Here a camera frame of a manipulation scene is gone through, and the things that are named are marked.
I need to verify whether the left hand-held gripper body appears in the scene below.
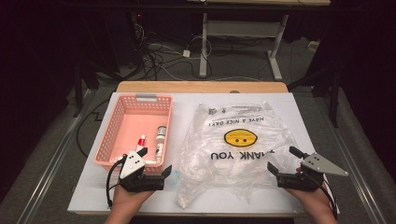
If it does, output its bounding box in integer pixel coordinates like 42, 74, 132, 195
119, 149, 165, 193

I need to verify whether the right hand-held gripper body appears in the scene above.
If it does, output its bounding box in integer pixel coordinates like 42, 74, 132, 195
276, 152, 349, 192

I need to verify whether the red and white tube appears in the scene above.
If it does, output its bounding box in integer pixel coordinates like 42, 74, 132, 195
135, 134, 148, 153

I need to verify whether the small white labelled bottle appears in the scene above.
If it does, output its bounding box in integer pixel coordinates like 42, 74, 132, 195
154, 125, 167, 164

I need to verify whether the pink plastic basket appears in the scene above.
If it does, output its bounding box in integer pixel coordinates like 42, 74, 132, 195
93, 92, 174, 175

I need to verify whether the clear plastic bag yellow smiley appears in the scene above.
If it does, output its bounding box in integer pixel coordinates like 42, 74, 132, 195
175, 101, 304, 210

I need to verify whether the person's right hand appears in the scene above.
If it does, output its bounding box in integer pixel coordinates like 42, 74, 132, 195
284, 181, 334, 217

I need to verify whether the person's left hand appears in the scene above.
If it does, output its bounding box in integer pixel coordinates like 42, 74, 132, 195
111, 185, 155, 217

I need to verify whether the white board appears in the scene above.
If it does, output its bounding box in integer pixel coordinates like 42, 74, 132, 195
67, 91, 340, 216

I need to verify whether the black stand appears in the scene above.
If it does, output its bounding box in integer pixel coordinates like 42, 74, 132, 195
73, 62, 101, 118
288, 62, 342, 129

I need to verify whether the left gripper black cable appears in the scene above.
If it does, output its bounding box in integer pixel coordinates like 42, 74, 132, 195
106, 155, 129, 209

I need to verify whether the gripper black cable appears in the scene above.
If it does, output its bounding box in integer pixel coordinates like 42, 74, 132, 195
314, 176, 339, 218
106, 155, 129, 209

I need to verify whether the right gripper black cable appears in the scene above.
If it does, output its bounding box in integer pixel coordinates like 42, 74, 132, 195
314, 176, 339, 218

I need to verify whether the aluminium rail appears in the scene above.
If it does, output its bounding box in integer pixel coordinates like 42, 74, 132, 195
13, 88, 94, 224
314, 96, 389, 224

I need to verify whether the black floor cable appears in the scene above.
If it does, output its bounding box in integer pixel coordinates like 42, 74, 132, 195
76, 98, 110, 158

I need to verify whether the tangle of black cables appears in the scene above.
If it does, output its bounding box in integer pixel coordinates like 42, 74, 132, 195
134, 22, 213, 82

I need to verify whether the white metal desk frame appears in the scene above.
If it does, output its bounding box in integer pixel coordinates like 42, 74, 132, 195
186, 0, 331, 82

